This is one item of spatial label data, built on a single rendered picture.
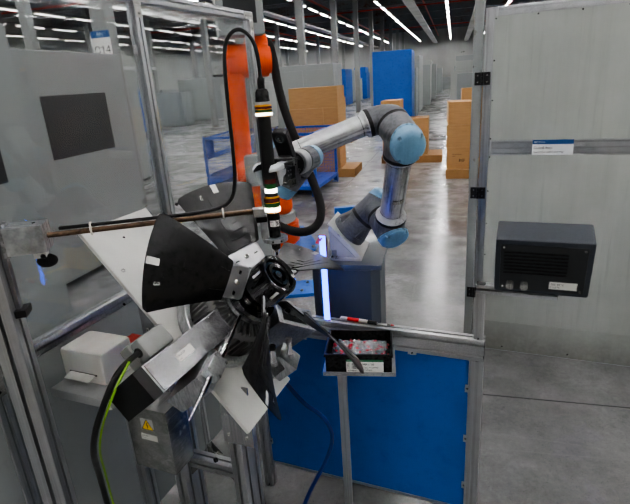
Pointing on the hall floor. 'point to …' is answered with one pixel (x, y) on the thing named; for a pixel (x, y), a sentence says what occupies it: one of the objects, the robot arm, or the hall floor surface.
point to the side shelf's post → (146, 480)
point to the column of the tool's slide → (21, 371)
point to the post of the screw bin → (345, 438)
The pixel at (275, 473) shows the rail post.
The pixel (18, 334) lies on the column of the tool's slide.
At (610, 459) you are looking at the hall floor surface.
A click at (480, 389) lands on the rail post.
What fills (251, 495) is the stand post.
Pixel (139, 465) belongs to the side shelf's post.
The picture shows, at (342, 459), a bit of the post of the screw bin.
